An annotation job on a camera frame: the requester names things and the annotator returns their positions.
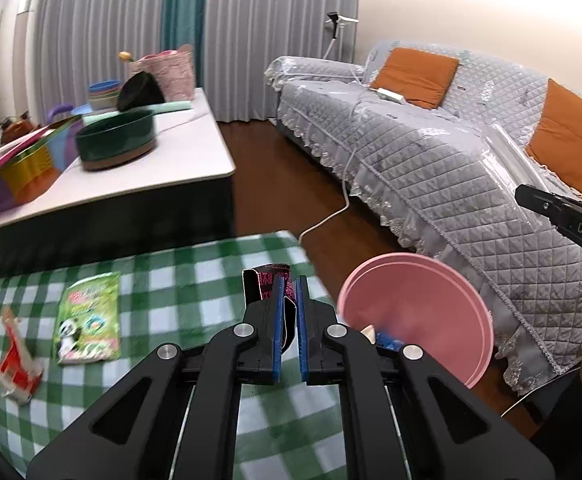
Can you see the green panda snack packet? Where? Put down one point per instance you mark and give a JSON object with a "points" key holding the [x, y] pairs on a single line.
{"points": [[88, 320]]}

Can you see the red white crumpled wrapper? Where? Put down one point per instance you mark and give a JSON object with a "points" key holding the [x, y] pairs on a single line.
{"points": [[18, 365]]}

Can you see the blue plate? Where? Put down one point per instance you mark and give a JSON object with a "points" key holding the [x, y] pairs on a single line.
{"points": [[82, 109]]}

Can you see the dark brown pot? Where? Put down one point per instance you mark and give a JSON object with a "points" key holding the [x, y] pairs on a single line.
{"points": [[17, 132]]}

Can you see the dark green basin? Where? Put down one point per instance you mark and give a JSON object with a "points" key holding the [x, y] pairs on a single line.
{"points": [[116, 140]]}

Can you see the grey quilted sofa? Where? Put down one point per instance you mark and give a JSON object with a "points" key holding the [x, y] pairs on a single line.
{"points": [[411, 160]]}

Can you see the white stand with black camera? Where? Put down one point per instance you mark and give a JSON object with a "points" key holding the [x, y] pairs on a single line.
{"points": [[335, 20]]}

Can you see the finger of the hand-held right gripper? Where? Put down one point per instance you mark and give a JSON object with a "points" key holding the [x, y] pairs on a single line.
{"points": [[541, 204]]}

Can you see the orange cushion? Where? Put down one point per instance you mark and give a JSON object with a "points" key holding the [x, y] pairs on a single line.
{"points": [[416, 77], [571, 145]]}

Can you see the stack of coloured bowls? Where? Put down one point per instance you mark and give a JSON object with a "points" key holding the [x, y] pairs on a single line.
{"points": [[103, 95]]}

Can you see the white power adapter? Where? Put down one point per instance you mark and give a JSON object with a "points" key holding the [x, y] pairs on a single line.
{"points": [[391, 94]]}

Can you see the clear bubble wrap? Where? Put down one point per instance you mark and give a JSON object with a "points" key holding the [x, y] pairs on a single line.
{"points": [[513, 160]]}

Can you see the colourful striped box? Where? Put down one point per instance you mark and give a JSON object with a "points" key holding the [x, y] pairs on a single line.
{"points": [[26, 175]]}

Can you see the yellow toy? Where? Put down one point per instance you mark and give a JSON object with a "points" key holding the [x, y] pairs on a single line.
{"points": [[125, 55]]}

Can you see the white standing air conditioner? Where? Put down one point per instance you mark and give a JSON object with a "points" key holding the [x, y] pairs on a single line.
{"points": [[18, 35]]}

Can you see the white coffee table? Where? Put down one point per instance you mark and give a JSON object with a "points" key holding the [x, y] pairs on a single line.
{"points": [[191, 150]]}

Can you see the pink plastic basin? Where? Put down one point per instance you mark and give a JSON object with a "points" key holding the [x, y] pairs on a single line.
{"points": [[421, 300]]}

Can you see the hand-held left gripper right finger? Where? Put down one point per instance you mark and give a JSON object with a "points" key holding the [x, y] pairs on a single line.
{"points": [[302, 335]]}

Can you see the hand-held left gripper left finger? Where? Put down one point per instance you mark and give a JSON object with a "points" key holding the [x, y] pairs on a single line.
{"points": [[277, 330]]}

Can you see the teal curtain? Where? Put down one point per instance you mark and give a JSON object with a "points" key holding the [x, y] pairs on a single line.
{"points": [[183, 15]]}

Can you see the green checked cloth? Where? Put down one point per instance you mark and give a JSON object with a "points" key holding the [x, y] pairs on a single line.
{"points": [[171, 300]]}

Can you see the grey curtain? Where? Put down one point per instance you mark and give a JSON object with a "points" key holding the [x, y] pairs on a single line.
{"points": [[276, 15], [101, 20]]}

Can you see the black and pink wrapper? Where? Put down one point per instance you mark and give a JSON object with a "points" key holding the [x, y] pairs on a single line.
{"points": [[263, 285]]}

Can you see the pink fabric basket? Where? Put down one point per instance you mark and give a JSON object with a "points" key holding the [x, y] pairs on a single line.
{"points": [[173, 75]]}

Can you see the purple plastic scoop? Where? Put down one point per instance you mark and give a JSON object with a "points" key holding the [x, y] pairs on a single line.
{"points": [[57, 111]]}

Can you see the blue plastic wrapper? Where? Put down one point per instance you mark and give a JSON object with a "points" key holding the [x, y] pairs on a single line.
{"points": [[386, 340]]}

